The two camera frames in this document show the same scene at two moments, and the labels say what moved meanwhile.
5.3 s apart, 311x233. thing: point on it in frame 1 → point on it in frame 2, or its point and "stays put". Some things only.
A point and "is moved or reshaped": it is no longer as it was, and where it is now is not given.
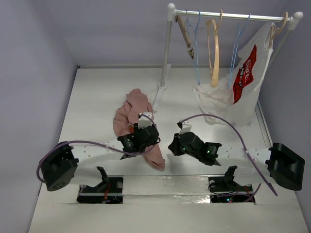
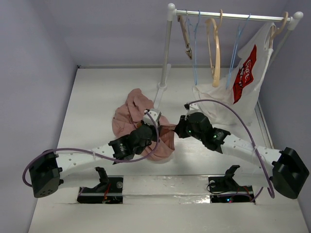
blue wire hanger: [235, 49] stays put
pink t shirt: [126, 115] is moved or reshaped
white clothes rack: [172, 12] stays put
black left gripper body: [137, 129] stays put
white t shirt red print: [231, 99] stays put
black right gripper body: [176, 144] → [181, 126]
